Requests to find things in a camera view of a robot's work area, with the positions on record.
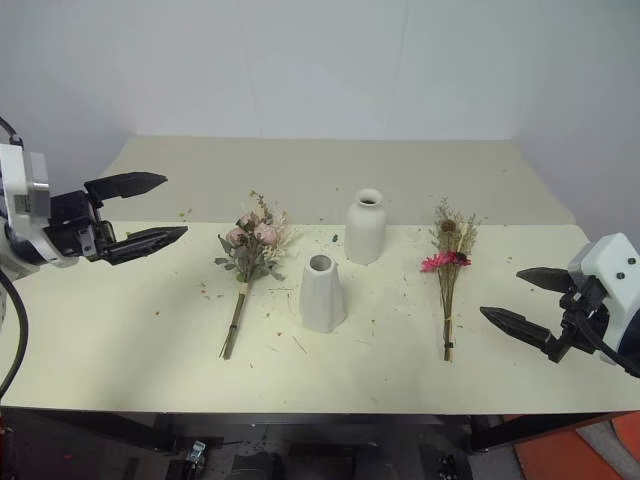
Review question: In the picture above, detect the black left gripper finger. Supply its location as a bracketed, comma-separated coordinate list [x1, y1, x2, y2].
[106, 225, 190, 267]
[83, 171, 169, 203]

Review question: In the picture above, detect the silver caster wheel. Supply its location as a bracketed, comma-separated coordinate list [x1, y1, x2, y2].
[185, 438, 210, 465]

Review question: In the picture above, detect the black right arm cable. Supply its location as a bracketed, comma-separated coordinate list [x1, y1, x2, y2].
[599, 344, 640, 380]

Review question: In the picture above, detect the white round bottle vase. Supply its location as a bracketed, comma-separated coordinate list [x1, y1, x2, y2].
[344, 187, 388, 266]

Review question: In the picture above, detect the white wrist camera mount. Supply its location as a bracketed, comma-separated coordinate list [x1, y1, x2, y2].
[0, 142, 52, 262]
[567, 231, 640, 351]

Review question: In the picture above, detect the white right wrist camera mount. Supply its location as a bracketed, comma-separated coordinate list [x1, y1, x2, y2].
[567, 231, 640, 351]

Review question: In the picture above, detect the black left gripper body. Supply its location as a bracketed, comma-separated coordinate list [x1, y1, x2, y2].
[42, 189, 116, 265]

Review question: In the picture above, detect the orange floor mat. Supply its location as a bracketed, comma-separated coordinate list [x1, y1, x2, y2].
[513, 411, 640, 480]

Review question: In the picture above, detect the black metal table frame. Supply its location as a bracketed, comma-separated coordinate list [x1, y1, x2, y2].
[0, 405, 640, 455]

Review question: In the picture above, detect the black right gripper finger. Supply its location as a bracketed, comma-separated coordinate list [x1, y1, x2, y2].
[516, 266, 572, 297]
[479, 305, 565, 363]

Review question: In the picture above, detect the white faceted tapered vase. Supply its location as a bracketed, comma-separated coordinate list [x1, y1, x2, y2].
[298, 253, 349, 334]

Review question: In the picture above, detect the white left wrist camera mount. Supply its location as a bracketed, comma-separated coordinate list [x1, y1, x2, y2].
[0, 142, 52, 262]

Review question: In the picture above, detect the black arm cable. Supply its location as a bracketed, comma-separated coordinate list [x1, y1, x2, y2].
[0, 115, 30, 399]
[599, 344, 640, 380]

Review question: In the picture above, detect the dried bouquet with magenta daisy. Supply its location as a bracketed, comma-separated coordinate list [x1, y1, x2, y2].
[419, 196, 483, 364]

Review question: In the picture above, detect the pink rose dried bouquet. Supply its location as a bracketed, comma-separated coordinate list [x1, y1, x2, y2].
[213, 189, 297, 361]

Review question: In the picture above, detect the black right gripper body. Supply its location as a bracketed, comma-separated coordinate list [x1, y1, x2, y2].
[558, 276, 613, 354]

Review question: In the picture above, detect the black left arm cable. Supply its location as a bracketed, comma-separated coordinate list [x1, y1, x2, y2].
[0, 115, 30, 399]

